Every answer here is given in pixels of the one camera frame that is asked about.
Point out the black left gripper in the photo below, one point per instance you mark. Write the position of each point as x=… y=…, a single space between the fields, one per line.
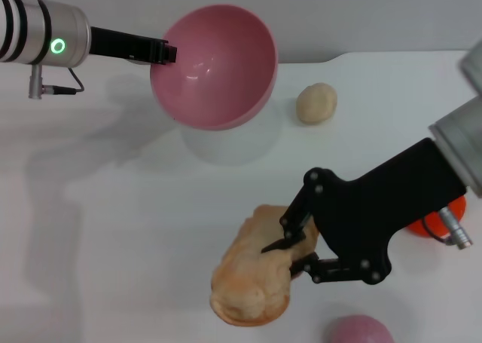
x=124 y=47

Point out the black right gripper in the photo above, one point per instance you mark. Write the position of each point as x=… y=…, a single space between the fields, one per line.
x=376 y=207

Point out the pink plastic bowl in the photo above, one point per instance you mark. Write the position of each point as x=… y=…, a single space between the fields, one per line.
x=218 y=64

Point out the orange striped bread roll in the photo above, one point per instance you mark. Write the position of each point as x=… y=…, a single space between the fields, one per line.
x=248 y=271

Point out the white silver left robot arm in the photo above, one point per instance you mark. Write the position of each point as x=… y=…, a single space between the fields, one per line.
x=45 y=30

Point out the pink round bread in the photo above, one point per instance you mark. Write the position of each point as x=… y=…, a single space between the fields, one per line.
x=357 y=331

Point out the beige round bread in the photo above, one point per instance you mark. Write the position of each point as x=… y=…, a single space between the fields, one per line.
x=316 y=103

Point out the orange red pear-shaped bread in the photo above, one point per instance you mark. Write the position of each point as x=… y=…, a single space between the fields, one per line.
x=452 y=215

